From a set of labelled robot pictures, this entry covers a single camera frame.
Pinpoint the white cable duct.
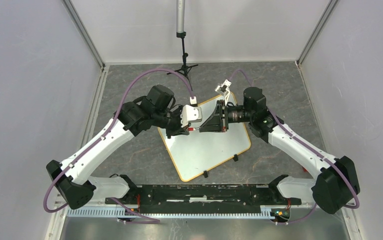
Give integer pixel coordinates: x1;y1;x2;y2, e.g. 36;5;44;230
67;206;275;220

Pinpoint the black tripod stand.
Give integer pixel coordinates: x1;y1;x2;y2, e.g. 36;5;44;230
175;0;198;81

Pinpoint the left aluminium frame post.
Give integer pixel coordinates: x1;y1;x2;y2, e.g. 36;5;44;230
61;0;106;70

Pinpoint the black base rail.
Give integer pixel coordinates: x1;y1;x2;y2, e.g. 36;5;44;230
119;184;302;214

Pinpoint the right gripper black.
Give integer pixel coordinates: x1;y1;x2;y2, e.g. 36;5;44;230
199;100;253;133

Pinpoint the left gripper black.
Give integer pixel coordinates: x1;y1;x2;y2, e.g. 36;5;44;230
153;104;192;139

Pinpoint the right aluminium frame post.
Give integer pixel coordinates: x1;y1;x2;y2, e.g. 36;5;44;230
295;0;340;69

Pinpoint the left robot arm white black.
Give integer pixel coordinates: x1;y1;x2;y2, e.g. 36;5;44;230
46;84;194;210

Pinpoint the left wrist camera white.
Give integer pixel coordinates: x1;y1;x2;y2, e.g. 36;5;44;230
180;96;203;128

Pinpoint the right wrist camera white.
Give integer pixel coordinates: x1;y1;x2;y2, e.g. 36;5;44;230
214;79;232;104

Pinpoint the whiteboard with yellow edge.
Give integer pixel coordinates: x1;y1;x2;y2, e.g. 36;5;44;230
157;91;252;183

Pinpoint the aluminium frame post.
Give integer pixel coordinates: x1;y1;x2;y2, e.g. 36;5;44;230
295;0;340;69
61;0;106;70

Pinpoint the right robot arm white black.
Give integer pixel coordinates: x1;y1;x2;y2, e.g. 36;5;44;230
199;85;361;214

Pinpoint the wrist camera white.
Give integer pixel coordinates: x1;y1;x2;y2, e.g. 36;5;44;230
214;79;232;104
180;96;203;128

